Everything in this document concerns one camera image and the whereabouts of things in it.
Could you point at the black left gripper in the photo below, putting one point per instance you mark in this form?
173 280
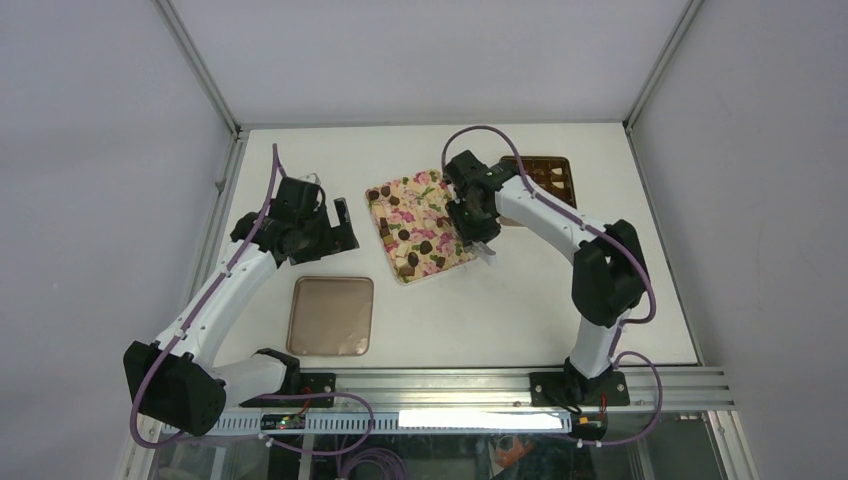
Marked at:
335 239

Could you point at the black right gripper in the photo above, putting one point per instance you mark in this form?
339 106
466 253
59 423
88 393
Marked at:
485 233

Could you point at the silver metal tongs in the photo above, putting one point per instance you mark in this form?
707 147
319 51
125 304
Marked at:
484 252

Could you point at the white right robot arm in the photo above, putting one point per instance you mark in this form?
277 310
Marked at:
609 274

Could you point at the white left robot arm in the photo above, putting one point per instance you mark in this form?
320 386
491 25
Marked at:
173 379

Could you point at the gold chocolate box with dividers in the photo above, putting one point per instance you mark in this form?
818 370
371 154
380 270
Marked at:
552 179

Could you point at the floral rectangular tray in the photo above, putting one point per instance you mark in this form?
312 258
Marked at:
417 203

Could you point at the gold box lid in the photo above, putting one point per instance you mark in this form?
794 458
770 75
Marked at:
331 316

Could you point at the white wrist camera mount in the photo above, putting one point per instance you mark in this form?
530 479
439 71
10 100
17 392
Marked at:
312 178

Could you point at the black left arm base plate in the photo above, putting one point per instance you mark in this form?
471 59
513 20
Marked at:
307 383

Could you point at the aluminium mounting rail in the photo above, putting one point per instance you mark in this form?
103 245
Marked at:
685 388

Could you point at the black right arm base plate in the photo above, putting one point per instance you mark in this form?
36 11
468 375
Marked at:
558 388

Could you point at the white slotted cable duct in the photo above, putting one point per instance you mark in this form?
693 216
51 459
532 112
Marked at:
408 421

